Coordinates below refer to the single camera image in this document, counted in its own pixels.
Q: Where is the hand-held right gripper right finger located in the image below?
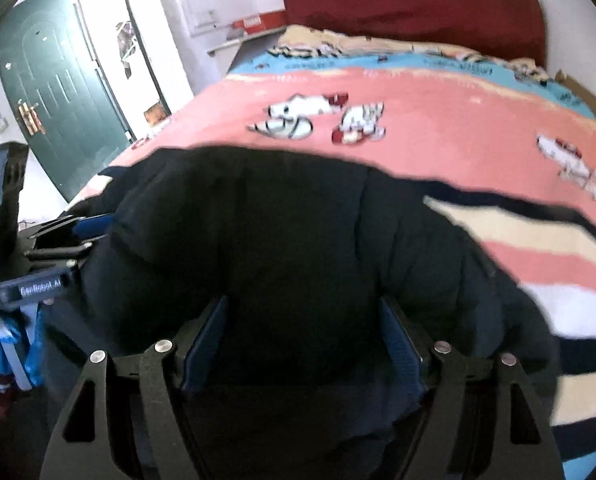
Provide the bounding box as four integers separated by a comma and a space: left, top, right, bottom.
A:
380, 295, 567, 480

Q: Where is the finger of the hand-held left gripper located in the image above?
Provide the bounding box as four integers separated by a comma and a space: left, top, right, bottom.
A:
28, 212, 114, 240
24, 241, 97, 262

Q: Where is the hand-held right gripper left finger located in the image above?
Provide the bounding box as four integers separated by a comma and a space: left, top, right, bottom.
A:
40, 295, 229, 480

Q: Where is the black hooded jacket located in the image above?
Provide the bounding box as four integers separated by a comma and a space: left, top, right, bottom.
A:
42, 144, 562, 480

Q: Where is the brown cardboard box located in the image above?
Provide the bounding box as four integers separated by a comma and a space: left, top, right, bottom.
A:
144, 101, 169, 127

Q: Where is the green metal door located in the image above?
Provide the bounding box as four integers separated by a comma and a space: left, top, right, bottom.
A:
0, 0, 131, 204

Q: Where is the white bedside shelf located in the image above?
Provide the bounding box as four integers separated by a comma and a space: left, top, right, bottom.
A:
206, 29, 287, 80

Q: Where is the cartoon printed blanket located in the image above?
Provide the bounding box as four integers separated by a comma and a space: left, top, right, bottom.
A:
96, 24, 596, 480

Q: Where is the orange flat box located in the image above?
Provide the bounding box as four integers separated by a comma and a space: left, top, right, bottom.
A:
232, 12, 285, 36

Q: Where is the dark red headboard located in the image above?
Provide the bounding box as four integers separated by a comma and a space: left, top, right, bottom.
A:
282, 0, 549, 69

